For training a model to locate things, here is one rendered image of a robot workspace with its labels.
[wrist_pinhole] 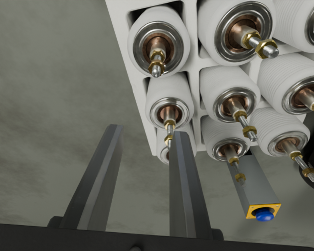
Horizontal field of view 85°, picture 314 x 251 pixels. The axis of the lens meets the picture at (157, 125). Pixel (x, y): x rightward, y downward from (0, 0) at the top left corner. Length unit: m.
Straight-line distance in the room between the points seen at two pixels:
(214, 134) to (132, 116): 0.35
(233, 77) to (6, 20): 0.59
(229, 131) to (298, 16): 0.21
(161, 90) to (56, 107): 0.50
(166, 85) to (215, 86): 0.09
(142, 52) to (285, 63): 0.26
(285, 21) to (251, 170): 0.37
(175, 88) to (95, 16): 0.32
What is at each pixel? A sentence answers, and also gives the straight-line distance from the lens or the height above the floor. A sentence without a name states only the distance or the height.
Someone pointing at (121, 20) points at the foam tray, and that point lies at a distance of 0.35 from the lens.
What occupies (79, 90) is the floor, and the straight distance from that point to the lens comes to 0.65.
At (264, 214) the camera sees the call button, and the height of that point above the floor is 0.33.
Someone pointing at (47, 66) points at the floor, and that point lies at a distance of 0.66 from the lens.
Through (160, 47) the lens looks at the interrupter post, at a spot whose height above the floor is 0.27.
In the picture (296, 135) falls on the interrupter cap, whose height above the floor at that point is 0.25.
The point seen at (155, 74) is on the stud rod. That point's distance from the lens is 0.19.
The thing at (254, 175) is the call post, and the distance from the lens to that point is 0.56.
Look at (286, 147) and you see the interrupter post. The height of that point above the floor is 0.27.
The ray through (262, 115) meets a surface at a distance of 0.46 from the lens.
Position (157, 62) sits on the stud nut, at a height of 0.33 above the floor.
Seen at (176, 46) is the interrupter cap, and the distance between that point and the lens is 0.27.
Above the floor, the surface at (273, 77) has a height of 0.21.
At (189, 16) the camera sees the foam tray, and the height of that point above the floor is 0.18.
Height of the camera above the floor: 0.52
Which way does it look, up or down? 51 degrees down
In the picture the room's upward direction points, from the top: 177 degrees counter-clockwise
